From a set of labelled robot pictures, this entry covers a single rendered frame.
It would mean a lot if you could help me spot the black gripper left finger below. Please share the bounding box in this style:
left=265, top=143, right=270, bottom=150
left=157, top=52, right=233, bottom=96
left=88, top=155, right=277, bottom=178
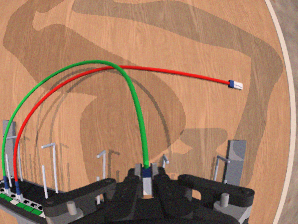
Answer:
left=41, top=163, right=144, bottom=224

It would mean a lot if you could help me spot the green patch cord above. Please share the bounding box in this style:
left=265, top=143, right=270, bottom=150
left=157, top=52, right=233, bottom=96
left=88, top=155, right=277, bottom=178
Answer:
left=2, top=60, right=149, bottom=182

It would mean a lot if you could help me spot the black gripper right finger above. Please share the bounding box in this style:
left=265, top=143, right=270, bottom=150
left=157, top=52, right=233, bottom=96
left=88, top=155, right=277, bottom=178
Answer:
left=150, top=163, right=255, bottom=224

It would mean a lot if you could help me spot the red cable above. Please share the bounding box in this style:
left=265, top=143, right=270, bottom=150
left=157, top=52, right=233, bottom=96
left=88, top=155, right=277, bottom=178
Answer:
left=13, top=65, right=230, bottom=187

